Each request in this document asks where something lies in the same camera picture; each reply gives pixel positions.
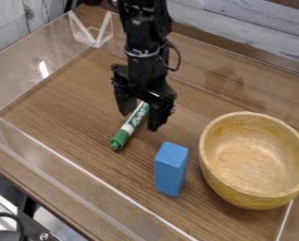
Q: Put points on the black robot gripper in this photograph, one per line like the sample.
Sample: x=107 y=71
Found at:
x=142 y=80

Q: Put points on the green and white marker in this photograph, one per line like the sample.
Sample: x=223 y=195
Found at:
x=130 y=126

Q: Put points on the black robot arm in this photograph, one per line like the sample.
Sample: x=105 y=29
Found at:
x=146 y=22

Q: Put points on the brown wooden bowl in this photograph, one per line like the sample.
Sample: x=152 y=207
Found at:
x=250 y=160

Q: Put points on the blue rectangular block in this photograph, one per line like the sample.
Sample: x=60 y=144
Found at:
x=170 y=168

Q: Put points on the clear acrylic tray wall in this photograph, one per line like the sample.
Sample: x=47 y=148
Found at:
x=59 y=117

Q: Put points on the black metal bracket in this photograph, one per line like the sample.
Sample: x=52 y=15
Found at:
x=35 y=231

